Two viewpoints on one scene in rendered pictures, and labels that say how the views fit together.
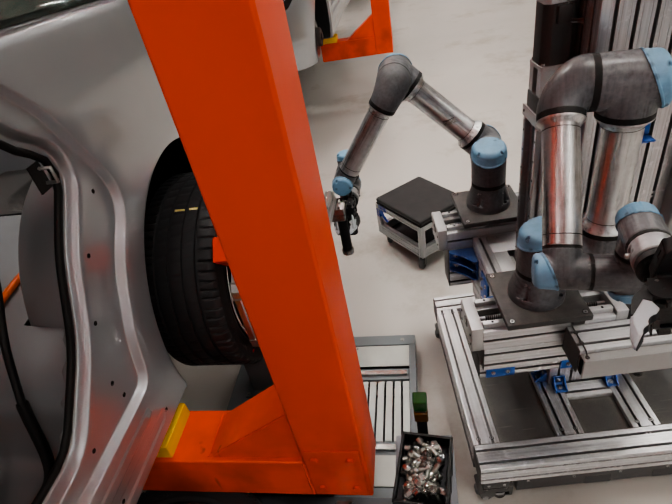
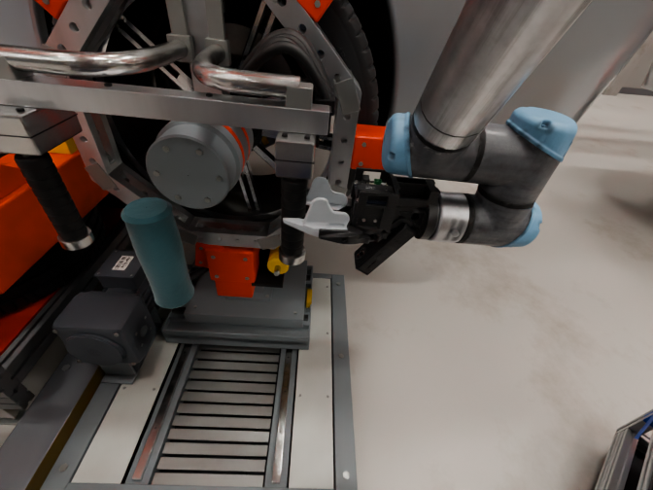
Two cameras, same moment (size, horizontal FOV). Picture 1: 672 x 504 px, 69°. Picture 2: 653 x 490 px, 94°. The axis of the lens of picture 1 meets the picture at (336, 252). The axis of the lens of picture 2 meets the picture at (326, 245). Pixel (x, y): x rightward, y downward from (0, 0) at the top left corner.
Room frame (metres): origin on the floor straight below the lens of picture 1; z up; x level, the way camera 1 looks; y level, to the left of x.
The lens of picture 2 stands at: (1.38, -0.42, 1.10)
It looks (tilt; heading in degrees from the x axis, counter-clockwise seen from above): 40 degrees down; 72
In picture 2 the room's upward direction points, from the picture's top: 7 degrees clockwise
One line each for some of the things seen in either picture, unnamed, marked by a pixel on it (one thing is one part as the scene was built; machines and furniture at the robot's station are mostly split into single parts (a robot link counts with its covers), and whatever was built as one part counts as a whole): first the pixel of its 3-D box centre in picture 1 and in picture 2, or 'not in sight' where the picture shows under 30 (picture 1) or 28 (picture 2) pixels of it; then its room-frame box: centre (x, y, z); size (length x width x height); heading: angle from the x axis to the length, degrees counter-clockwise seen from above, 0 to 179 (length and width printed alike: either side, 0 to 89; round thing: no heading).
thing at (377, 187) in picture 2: (347, 206); (389, 208); (1.58, -0.08, 0.86); 0.12 x 0.08 x 0.09; 167
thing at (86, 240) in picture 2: not in sight; (55, 199); (1.11, 0.03, 0.83); 0.04 x 0.04 x 0.16
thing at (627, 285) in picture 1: (622, 273); not in sight; (0.69, -0.55, 1.12); 0.11 x 0.08 x 0.11; 70
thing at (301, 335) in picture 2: not in sight; (247, 299); (1.35, 0.39, 0.13); 0.50 x 0.36 x 0.10; 167
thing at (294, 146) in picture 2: (332, 212); (296, 146); (1.45, -0.02, 0.93); 0.09 x 0.05 x 0.05; 77
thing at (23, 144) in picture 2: not in sight; (35, 122); (1.12, 0.06, 0.93); 0.09 x 0.05 x 0.05; 77
